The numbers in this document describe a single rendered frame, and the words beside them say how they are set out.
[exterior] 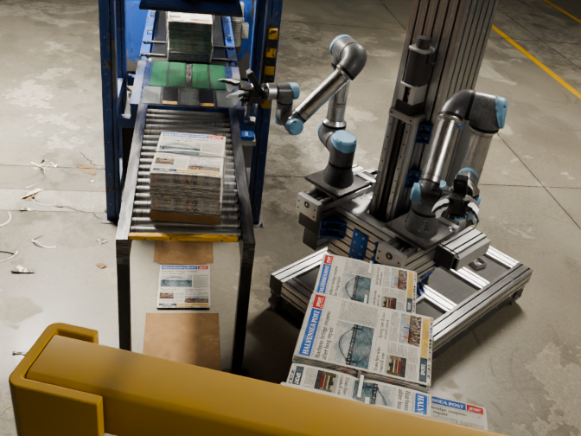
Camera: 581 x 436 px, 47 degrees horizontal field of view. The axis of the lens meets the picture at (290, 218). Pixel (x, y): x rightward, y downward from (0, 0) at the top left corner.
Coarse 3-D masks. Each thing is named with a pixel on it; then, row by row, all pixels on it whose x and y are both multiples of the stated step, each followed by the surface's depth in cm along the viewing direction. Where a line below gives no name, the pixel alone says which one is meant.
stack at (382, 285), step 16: (336, 256) 261; (320, 272) 250; (336, 272) 251; (352, 272) 252; (368, 272) 254; (384, 272) 255; (400, 272) 256; (416, 272) 257; (320, 288) 242; (336, 288) 243; (352, 288) 244; (368, 288) 245; (384, 288) 246; (400, 288) 247; (416, 288) 248; (368, 304) 238; (384, 304) 238; (400, 304) 239
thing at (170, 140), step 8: (160, 136) 287; (168, 136) 287; (176, 136) 288; (184, 136) 289; (192, 136) 289; (200, 136) 290; (208, 136) 291; (216, 136) 292; (160, 144) 279; (168, 144) 280; (176, 144) 281; (184, 144) 282; (192, 144) 282; (200, 144) 283; (208, 144) 284; (216, 144) 285; (224, 144) 285; (216, 152) 280; (224, 152) 286; (224, 160) 286; (224, 168) 292; (224, 176) 292
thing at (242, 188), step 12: (228, 108) 377; (240, 144) 340; (240, 156) 329; (240, 168) 318; (240, 180) 309; (240, 192) 299; (240, 204) 290; (240, 216) 282; (252, 228) 275; (240, 240) 277; (252, 240) 268; (240, 252) 276; (252, 252) 269; (252, 264) 273
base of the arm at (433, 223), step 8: (408, 216) 286; (416, 216) 280; (424, 216) 279; (432, 216) 279; (408, 224) 283; (416, 224) 281; (424, 224) 280; (432, 224) 281; (416, 232) 281; (424, 232) 281; (432, 232) 282
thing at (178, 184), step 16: (160, 160) 268; (176, 160) 269; (192, 160) 271; (208, 160) 273; (160, 176) 261; (176, 176) 261; (192, 176) 261; (208, 176) 261; (160, 192) 264; (176, 192) 264; (192, 192) 264; (208, 192) 265; (160, 208) 267; (176, 208) 268; (192, 208) 268; (208, 208) 269
